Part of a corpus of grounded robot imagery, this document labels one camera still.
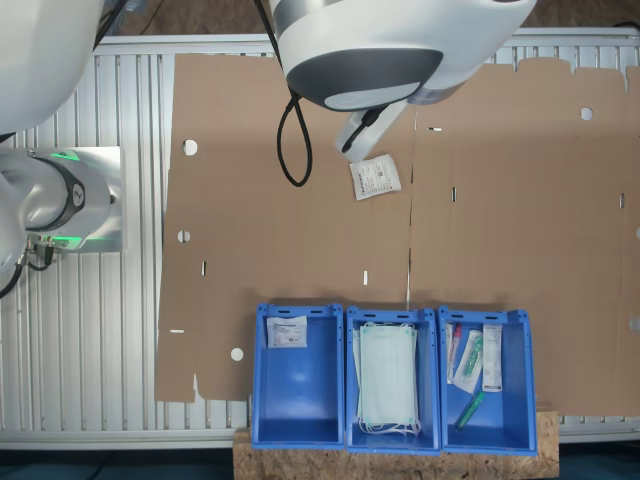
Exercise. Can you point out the white printed cotton packet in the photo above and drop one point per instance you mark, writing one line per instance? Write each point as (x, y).
(376, 178)
(286, 332)

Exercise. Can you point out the brown cardboard sheet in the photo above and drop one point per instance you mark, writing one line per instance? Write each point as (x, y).
(300, 225)

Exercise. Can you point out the pale green face mask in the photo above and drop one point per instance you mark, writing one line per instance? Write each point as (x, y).
(387, 372)
(355, 350)

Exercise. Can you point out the packed red-capped tube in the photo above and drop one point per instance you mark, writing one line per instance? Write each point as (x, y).
(451, 350)

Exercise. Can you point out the packed green syringes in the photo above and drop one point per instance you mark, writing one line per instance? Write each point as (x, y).
(469, 362)

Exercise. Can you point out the blue plastic bin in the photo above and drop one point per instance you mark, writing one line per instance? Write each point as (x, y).
(297, 390)
(427, 380)
(500, 420)

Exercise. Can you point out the long white printed packet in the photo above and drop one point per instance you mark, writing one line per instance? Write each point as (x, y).
(492, 357)

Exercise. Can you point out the loose green tube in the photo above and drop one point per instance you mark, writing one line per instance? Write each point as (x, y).
(470, 410)

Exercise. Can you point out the chipboard wooden block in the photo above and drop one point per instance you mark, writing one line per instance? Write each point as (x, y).
(390, 465)

